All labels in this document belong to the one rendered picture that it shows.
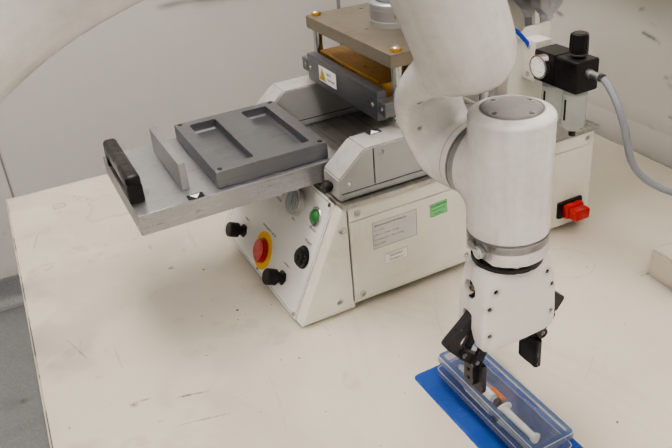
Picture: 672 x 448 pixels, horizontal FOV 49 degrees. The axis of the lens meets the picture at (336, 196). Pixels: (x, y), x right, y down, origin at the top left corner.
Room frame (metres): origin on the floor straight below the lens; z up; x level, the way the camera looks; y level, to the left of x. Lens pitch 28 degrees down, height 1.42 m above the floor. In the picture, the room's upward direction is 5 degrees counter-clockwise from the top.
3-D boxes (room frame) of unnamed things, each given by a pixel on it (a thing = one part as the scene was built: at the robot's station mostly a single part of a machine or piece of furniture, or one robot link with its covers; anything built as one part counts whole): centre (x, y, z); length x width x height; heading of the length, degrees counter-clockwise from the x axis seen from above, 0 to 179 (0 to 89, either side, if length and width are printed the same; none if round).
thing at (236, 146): (1.00, 0.12, 0.98); 0.20 x 0.17 x 0.03; 25
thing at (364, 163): (0.95, -0.10, 0.96); 0.26 x 0.05 x 0.07; 115
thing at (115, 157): (0.93, 0.29, 0.99); 0.15 x 0.02 x 0.04; 25
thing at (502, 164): (0.65, -0.17, 1.08); 0.09 x 0.08 x 0.13; 33
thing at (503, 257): (0.64, -0.17, 1.00); 0.09 x 0.08 x 0.03; 115
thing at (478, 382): (0.62, -0.13, 0.85); 0.03 x 0.03 x 0.07; 25
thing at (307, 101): (1.21, 0.01, 0.96); 0.25 x 0.05 x 0.07; 115
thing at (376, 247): (1.09, -0.11, 0.84); 0.53 x 0.37 x 0.17; 115
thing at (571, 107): (0.96, -0.32, 1.05); 0.15 x 0.05 x 0.15; 25
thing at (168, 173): (0.98, 0.17, 0.97); 0.30 x 0.22 x 0.08; 115
